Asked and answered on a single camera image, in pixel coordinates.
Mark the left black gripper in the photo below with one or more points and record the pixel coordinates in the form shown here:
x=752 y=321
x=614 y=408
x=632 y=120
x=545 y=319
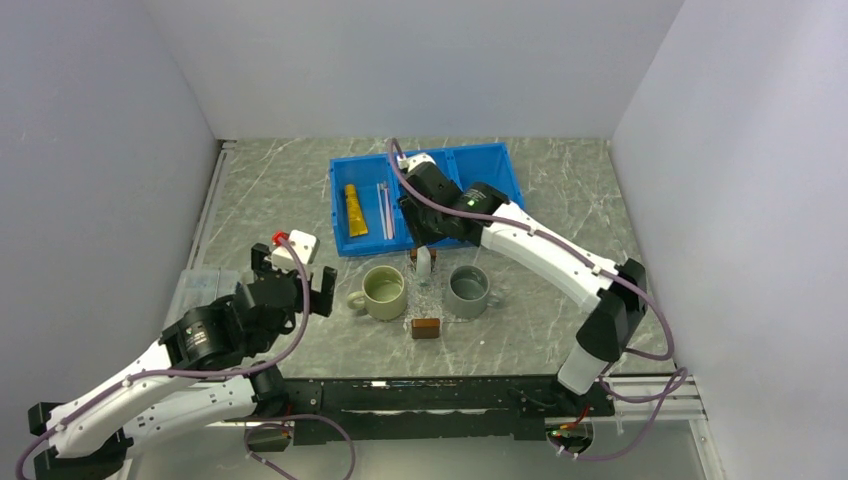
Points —
x=322 y=302

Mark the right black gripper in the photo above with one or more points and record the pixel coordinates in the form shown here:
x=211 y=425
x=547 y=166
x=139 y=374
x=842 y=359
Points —
x=420 y=235

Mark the white green-capped toothpaste tube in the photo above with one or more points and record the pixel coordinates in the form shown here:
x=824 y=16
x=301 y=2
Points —
x=423 y=265

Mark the cream ceramic mug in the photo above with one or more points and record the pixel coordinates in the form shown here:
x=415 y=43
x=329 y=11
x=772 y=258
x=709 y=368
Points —
x=383 y=294

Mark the grey ceramic mug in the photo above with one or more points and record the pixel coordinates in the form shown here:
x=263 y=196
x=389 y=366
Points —
x=469 y=293

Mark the clear acrylic toothbrush holder tray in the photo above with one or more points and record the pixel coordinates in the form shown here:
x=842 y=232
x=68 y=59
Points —
x=425 y=317

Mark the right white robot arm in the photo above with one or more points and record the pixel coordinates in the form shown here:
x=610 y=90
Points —
x=609 y=293

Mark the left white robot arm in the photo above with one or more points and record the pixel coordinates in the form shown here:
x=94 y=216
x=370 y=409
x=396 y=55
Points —
x=208 y=366

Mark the pink toothbrush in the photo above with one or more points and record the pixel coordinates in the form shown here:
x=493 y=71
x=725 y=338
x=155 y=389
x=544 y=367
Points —
x=390 y=212

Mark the yellow toothpaste tube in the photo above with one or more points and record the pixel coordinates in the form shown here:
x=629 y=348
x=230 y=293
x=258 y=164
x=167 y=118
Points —
x=357 y=225

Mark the clear plastic screw box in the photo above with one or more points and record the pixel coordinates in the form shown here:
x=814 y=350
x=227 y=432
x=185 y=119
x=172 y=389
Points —
x=199 y=287

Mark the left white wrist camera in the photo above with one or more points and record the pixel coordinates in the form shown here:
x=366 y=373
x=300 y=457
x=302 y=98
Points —
x=290 y=245

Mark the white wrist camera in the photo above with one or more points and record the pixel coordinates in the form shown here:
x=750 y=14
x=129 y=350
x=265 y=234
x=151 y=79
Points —
x=407 y=164
x=290 y=245

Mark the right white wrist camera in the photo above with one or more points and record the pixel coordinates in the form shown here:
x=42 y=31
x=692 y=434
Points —
x=407 y=164

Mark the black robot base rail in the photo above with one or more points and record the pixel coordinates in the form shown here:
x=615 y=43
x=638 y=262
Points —
x=524 y=407

